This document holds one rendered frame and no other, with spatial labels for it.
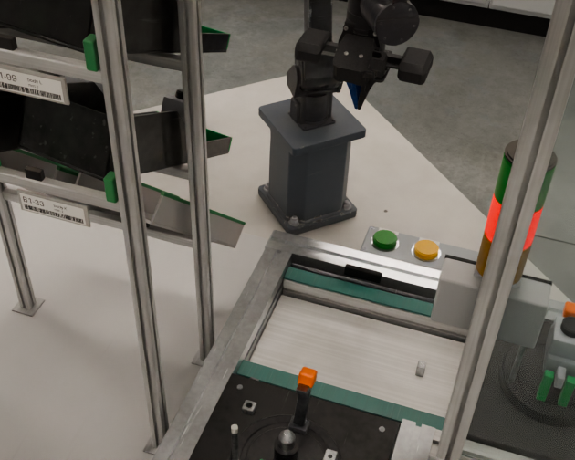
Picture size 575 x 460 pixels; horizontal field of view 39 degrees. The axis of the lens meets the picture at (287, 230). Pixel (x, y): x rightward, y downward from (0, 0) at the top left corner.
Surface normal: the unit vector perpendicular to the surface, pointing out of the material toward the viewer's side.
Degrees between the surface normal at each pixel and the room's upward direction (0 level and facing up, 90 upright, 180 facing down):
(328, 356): 0
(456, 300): 90
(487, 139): 0
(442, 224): 0
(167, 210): 90
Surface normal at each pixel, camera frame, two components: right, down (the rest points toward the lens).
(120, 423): 0.03, -0.75
